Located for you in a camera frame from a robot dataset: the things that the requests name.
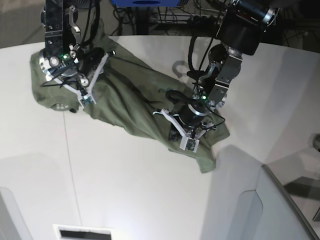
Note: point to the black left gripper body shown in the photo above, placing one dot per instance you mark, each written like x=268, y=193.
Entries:
x=190, y=115

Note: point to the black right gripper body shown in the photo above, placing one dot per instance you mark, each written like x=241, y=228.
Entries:
x=88, y=60

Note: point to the green t-shirt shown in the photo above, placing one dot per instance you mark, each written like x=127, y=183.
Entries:
x=129, y=91

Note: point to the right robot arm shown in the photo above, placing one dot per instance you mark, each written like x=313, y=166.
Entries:
x=70, y=27

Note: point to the blue box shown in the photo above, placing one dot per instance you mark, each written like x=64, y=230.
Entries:
x=145, y=3

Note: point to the black table leg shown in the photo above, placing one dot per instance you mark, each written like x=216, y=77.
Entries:
x=142, y=17

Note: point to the black power strip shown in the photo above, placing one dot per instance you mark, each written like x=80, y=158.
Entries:
x=204, y=20

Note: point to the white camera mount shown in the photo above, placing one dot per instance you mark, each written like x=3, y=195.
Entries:
x=190, y=135
x=80, y=85

